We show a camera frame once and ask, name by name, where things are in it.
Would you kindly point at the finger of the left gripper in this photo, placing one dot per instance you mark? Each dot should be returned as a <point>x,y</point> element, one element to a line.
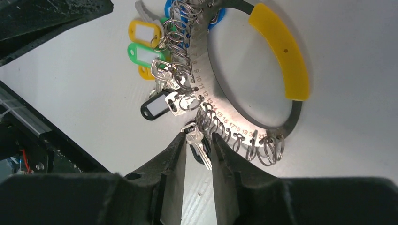
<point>27,24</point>

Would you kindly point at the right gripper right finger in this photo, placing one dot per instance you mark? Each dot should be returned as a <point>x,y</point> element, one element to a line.
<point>242,191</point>

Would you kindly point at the yellow tagged key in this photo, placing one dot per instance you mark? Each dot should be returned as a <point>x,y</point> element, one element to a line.
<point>144,33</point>
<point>145,73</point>

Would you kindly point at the blue tagged key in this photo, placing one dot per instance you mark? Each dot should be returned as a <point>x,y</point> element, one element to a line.
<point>177,23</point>
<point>217,18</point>

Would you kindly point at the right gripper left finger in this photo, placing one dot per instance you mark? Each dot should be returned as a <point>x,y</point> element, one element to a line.
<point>158,186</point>

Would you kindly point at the black tagged key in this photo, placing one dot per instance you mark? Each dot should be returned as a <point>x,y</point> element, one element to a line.
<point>167,101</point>
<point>198,144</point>

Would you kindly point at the large metal keyring yellow handle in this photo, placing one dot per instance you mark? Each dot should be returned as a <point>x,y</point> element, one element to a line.
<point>228,78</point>

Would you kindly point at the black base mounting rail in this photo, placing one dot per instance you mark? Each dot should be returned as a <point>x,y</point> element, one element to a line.
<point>41,146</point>

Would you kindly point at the green tagged key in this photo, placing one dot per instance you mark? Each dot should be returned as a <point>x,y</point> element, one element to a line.
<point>143,55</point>

